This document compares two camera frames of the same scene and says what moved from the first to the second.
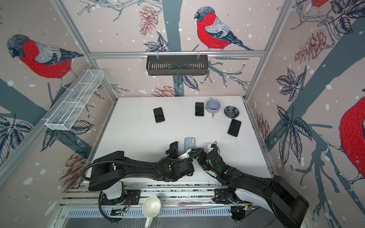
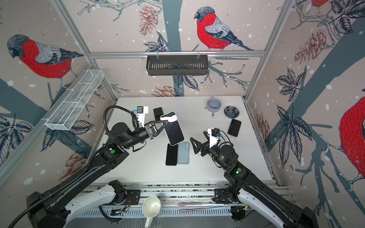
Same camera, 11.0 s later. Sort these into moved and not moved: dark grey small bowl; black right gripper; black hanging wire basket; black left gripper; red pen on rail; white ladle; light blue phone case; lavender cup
Moved: black left gripper; black right gripper; light blue phone case
Not moved: black hanging wire basket; white ladle; red pen on rail; dark grey small bowl; lavender cup
